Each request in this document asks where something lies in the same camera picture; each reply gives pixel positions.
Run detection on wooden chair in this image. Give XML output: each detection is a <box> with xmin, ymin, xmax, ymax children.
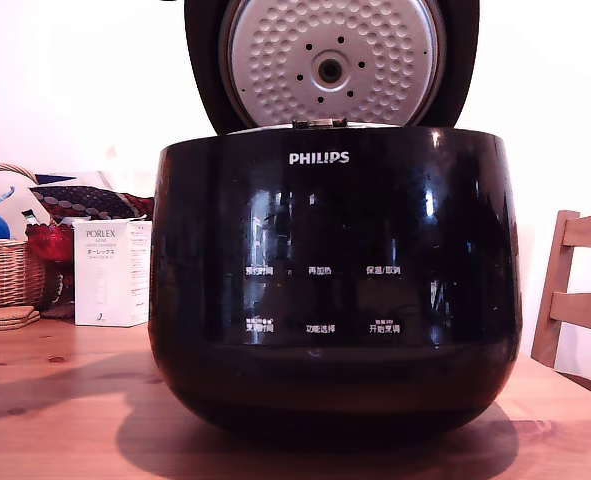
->
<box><xmin>529</xmin><ymin>209</ymin><xmax>591</xmax><ymax>401</ymax></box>

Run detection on silver inner pot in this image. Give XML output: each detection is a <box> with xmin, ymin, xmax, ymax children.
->
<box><xmin>224</xmin><ymin>122</ymin><xmax>411</xmax><ymax>137</ymax></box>

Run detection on white Porlex box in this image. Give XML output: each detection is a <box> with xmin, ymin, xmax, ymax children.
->
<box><xmin>72</xmin><ymin>218</ymin><xmax>152</xmax><ymax>329</ymax></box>

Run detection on wicker basket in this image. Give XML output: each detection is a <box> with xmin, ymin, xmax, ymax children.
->
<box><xmin>0</xmin><ymin>163</ymin><xmax>49</xmax><ymax>310</ymax></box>

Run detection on red glass bowl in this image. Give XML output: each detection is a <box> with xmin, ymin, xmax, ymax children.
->
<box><xmin>24</xmin><ymin>223</ymin><xmax>76</xmax><ymax>319</ymax></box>

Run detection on large paper gift bag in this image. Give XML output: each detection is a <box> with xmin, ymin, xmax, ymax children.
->
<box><xmin>28</xmin><ymin>170</ymin><xmax>155</xmax><ymax>222</ymax></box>

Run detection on black rice cooker body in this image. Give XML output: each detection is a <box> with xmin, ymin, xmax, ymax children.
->
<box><xmin>147</xmin><ymin>127</ymin><xmax>524</xmax><ymax>444</ymax></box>

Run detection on black rice cooker lid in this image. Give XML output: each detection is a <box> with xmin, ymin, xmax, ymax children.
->
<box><xmin>182</xmin><ymin>0</ymin><xmax>481</xmax><ymax>136</ymax></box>

